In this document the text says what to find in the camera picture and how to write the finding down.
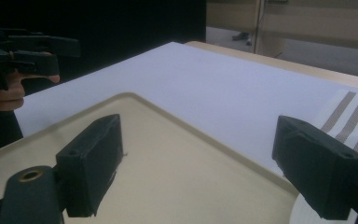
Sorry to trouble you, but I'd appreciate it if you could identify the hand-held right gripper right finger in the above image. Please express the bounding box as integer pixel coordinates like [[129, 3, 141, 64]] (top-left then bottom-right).
[[271, 115, 358, 221]]

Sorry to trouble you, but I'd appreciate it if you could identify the beige plastic tray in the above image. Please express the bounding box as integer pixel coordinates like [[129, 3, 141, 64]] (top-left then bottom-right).
[[0, 91, 300, 224]]

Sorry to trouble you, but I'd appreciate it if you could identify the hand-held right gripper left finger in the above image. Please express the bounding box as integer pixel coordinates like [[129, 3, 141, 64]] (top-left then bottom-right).
[[55, 113, 125, 218]]

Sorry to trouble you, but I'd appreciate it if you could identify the dark shoe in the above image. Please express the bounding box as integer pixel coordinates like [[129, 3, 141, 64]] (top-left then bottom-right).
[[231, 31, 251, 42]]

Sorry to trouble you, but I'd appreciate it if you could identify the white brown striped cloth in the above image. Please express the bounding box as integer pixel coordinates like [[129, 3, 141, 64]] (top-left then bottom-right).
[[314, 89, 358, 176]]

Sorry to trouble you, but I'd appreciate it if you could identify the metal stand pole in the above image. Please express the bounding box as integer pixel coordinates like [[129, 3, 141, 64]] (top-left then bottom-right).
[[253, 0, 267, 54]]

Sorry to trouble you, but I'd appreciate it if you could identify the white table mat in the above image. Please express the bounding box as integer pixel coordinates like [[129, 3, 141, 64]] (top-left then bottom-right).
[[13, 41, 358, 224]]

